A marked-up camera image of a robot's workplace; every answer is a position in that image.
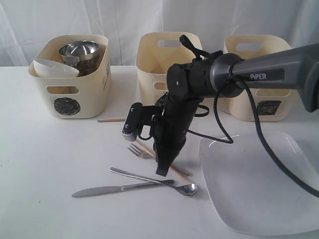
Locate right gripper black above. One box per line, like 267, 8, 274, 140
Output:
153, 94, 202, 176

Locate wooden chopstick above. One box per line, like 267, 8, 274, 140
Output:
130, 141, 192, 181
97, 118, 126, 122

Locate steel fork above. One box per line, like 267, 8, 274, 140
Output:
128, 144, 155, 159

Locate steel spoon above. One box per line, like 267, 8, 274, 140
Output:
109, 167, 199, 197

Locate steel table knife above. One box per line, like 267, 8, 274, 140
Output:
72, 182, 164, 198

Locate steel bowl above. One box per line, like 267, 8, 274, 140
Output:
58, 40, 100, 77

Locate white round bowl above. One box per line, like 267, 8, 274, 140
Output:
33, 58, 79, 78

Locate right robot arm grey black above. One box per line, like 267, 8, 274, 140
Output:
152, 43, 319, 176

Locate white square plate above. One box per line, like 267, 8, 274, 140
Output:
199, 133, 319, 236

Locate cream bin with circle mark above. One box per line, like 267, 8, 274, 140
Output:
28, 34, 112, 119

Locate cream bin with triangle mark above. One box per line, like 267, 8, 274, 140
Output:
136, 32, 202, 106

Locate cream bin with square mark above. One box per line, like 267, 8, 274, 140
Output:
220, 34, 298, 121

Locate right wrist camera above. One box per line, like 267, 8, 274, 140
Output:
122, 103, 163, 142

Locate black cable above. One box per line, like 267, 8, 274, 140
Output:
137, 34, 319, 195

